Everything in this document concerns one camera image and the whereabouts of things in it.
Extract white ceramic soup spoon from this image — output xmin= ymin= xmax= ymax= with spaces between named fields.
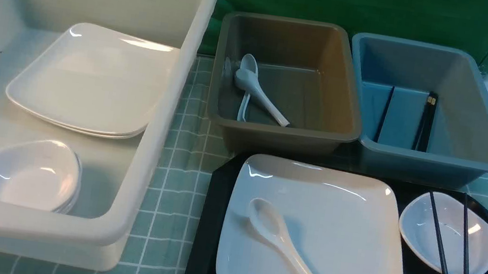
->
xmin=247 ymin=198 xmax=313 ymax=274

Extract white square rice plate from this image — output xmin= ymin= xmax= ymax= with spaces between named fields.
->
xmin=216 ymin=154 xmax=403 ymax=274

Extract white sauce bowl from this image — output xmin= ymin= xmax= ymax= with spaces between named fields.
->
xmin=399 ymin=191 xmax=488 ymax=274

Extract grey soup spoon in bin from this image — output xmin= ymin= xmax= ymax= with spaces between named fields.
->
xmin=235 ymin=68 xmax=290 ymax=127

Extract grey-brown plastic bin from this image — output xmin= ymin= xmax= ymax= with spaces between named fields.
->
xmin=207 ymin=12 xmax=362 ymax=155

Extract light soup spoon underneath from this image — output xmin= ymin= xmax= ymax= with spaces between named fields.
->
xmin=237 ymin=53 xmax=259 ymax=122

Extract single black chopstick in bin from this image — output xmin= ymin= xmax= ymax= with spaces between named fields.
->
xmin=373 ymin=86 xmax=395 ymax=143

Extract green checkered tablecloth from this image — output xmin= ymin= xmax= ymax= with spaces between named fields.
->
xmin=0 ymin=26 xmax=488 ymax=274

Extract stacked white square plates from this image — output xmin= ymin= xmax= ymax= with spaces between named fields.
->
xmin=5 ymin=22 xmax=181 ymax=138

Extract black chopstick pair gold-tipped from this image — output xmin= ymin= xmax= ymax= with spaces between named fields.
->
xmin=412 ymin=92 xmax=439 ymax=153

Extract blue-grey plastic bin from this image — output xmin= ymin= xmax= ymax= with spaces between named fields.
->
xmin=351 ymin=33 xmax=488 ymax=189

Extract large white plastic bin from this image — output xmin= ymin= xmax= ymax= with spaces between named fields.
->
xmin=0 ymin=0 xmax=217 ymax=272

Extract stacked white small bowls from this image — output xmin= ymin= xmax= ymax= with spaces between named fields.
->
xmin=0 ymin=139 xmax=82 ymax=214

